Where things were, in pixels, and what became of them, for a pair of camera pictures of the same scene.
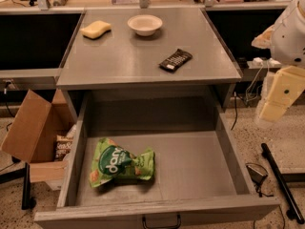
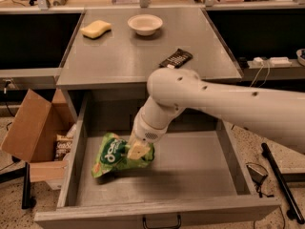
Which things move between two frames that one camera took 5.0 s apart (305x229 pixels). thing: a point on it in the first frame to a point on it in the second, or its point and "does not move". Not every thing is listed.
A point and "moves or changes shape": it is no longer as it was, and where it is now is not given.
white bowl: (145, 25) does not move
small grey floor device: (256, 172) does not move
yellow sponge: (95, 30) does not move
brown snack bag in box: (63, 147) does not move
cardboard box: (32, 135) does not move
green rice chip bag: (111, 160) moves or changes shape
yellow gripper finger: (286, 87) to (137, 151)
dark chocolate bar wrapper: (175, 61) does not move
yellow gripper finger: (264, 39) to (131, 140)
